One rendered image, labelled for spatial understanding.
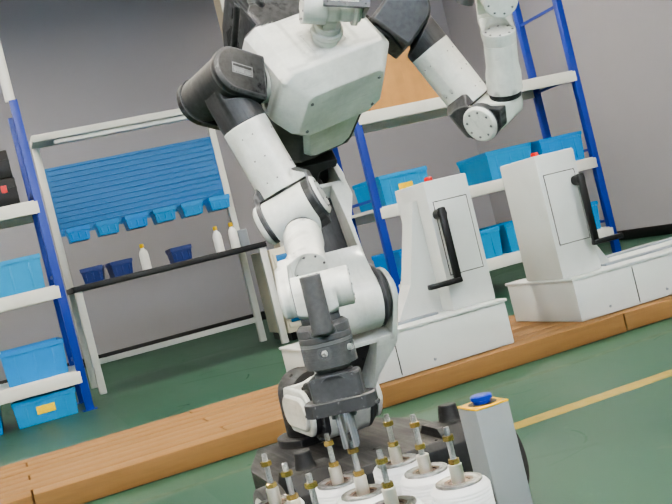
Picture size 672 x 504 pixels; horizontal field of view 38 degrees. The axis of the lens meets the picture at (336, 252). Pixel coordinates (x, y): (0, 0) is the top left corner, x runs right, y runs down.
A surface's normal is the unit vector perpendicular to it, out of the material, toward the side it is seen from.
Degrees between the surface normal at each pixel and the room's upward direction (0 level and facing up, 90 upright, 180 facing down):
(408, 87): 90
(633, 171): 90
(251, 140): 92
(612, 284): 90
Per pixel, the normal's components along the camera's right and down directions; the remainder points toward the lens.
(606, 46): -0.91, 0.23
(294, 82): 0.17, 0.45
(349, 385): -0.13, 0.05
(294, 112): -0.15, 0.74
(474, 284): 0.32, -0.07
